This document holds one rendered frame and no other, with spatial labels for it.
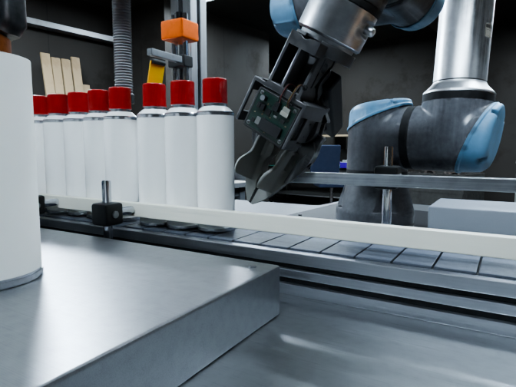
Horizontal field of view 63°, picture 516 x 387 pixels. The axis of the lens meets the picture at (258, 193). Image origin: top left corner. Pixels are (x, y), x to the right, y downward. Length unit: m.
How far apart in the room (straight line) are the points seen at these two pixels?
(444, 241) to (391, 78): 7.32
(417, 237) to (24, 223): 0.35
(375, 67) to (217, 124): 7.35
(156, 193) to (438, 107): 0.48
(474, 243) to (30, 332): 0.36
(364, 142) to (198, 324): 0.57
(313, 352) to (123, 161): 0.43
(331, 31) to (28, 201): 0.32
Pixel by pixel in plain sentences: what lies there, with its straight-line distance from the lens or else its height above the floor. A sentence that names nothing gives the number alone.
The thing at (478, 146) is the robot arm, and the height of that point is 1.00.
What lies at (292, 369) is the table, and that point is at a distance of 0.34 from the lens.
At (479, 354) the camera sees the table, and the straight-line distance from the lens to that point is 0.40.
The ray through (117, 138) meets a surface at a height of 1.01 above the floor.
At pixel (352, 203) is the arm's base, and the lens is 0.82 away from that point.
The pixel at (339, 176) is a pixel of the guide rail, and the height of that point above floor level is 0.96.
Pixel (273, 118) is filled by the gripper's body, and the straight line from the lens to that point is 0.46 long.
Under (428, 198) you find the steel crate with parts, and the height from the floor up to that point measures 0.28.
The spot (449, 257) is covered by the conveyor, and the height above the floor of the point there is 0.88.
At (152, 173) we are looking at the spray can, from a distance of 0.62.
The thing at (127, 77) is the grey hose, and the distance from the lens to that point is 0.84.
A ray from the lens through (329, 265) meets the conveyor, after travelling 0.46.
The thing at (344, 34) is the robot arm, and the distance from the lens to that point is 0.47.
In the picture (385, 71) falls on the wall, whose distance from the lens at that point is 7.79.
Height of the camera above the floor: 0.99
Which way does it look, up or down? 6 degrees down
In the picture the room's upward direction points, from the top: straight up
